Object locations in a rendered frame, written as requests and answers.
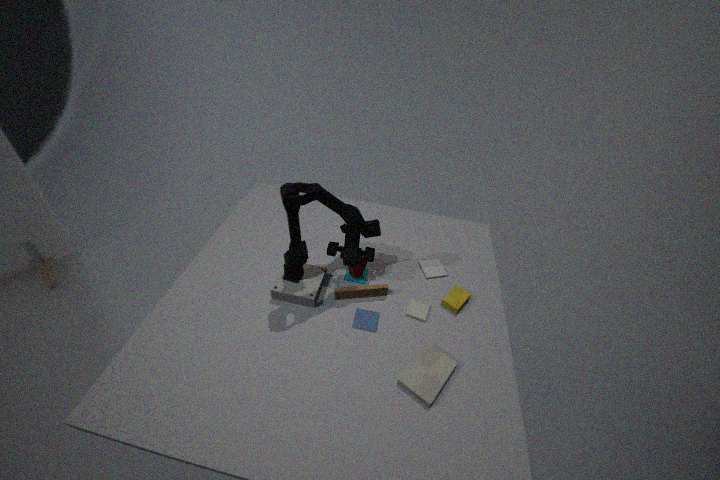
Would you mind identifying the tan wooden flat bar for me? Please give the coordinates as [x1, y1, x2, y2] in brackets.
[334, 284, 389, 300]

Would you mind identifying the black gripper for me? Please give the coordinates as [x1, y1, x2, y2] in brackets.
[327, 239, 375, 262]

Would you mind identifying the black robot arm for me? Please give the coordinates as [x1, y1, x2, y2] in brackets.
[280, 182, 381, 283]

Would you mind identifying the yellow rectangular block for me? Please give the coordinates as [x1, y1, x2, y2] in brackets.
[441, 285, 471, 314]

